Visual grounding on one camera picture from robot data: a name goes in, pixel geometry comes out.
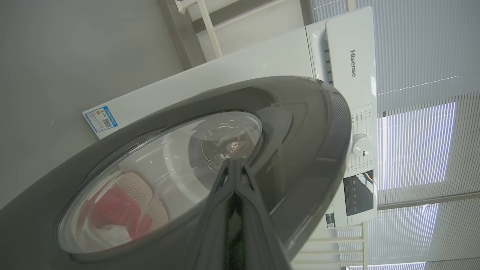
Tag black washer display panel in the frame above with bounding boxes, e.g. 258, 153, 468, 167
343, 169, 374, 217

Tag grey window blinds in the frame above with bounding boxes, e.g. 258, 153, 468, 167
311, 0, 480, 270

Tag white Hisense detergent drawer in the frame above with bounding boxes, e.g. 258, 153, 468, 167
325, 7, 377, 110

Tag blue energy label sticker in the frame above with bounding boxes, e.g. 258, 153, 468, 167
82, 106, 119, 134

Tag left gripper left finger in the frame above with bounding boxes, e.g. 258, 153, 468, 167
189, 159, 235, 270

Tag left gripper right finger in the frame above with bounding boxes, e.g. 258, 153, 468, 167
234, 159, 293, 270

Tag white washer control knob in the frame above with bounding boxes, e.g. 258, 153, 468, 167
352, 134, 374, 157

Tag dark round washing machine door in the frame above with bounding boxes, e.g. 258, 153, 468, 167
0, 76, 352, 270

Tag red garment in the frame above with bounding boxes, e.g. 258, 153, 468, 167
90, 187, 152, 240

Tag white garment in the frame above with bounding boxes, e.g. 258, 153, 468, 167
96, 224, 134, 246

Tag white front-load washing machine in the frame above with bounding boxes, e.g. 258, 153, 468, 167
82, 7, 379, 270

